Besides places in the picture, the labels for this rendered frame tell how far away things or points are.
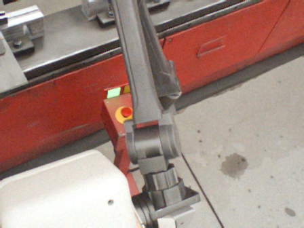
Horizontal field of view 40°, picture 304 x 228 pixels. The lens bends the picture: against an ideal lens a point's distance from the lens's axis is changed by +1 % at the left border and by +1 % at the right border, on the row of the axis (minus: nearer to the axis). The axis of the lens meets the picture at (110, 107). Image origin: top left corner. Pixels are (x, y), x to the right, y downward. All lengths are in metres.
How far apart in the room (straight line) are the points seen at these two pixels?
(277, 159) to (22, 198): 1.98
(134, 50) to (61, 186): 0.33
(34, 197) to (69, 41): 0.92
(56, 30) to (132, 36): 0.71
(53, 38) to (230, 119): 1.35
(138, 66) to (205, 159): 1.54
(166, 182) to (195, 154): 1.49
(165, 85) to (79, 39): 0.44
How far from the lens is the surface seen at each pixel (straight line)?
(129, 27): 0.86
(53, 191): 0.66
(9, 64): 1.28
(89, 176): 0.67
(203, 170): 2.30
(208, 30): 1.88
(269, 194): 2.39
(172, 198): 0.85
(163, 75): 1.15
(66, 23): 1.56
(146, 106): 0.84
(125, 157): 1.73
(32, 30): 1.48
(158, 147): 0.84
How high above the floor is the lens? 2.00
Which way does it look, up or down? 57 degrees down
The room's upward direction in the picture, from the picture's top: 10 degrees clockwise
